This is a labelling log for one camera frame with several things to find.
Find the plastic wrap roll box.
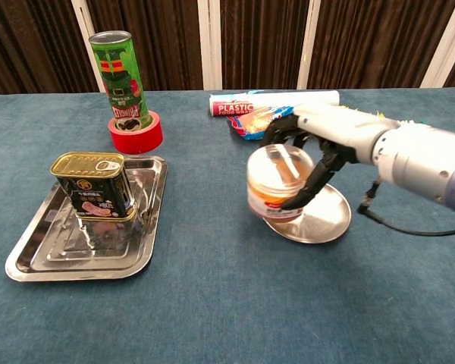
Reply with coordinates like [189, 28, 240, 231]
[209, 89, 341, 118]

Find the green chip canister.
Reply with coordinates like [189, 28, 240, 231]
[88, 30, 155, 132]

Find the round steel plate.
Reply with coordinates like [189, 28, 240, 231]
[263, 184, 353, 244]

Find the white frame post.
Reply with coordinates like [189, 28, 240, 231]
[71, 0, 107, 93]
[297, 0, 322, 90]
[196, 0, 223, 91]
[420, 0, 455, 89]

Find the blue felt table cover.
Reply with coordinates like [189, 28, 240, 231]
[0, 86, 455, 364]

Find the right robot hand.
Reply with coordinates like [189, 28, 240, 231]
[259, 104, 398, 212]

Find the blue snack bag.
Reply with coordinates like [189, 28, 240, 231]
[227, 105, 301, 142]

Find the luncheon meat tin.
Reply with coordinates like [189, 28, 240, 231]
[49, 151, 137, 222]

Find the dark brown curtain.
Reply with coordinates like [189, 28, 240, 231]
[0, 0, 455, 96]

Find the rectangular steel tray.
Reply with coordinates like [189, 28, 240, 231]
[5, 155, 168, 284]

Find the clear plastic rubber band jar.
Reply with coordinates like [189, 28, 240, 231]
[246, 143, 315, 221]

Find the red tape roll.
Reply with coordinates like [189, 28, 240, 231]
[108, 110, 164, 155]

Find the yellow green feather shuttlecock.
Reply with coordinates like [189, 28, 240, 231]
[339, 105, 428, 127]

